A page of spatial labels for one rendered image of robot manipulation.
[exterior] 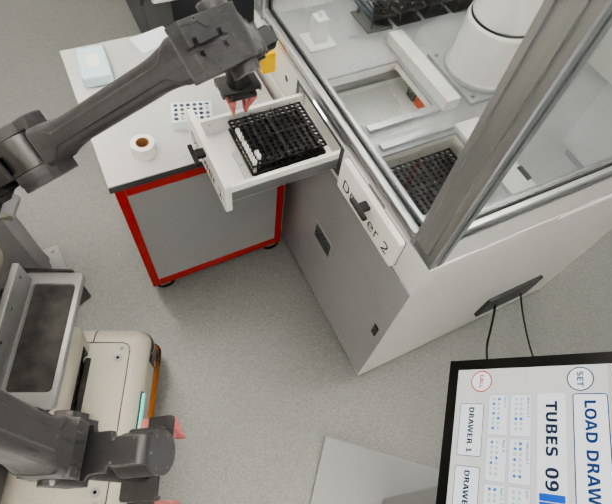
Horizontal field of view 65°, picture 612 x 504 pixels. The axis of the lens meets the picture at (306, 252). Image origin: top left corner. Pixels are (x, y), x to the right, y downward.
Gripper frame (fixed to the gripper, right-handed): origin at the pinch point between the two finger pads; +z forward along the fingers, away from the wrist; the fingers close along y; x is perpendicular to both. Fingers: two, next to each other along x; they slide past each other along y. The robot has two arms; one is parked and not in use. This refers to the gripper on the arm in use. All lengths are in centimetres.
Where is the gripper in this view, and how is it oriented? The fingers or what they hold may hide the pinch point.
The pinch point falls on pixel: (238, 110)
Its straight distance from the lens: 130.1
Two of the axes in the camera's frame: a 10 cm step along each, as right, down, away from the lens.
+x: -4.4, -8.0, 4.1
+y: 8.9, -3.5, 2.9
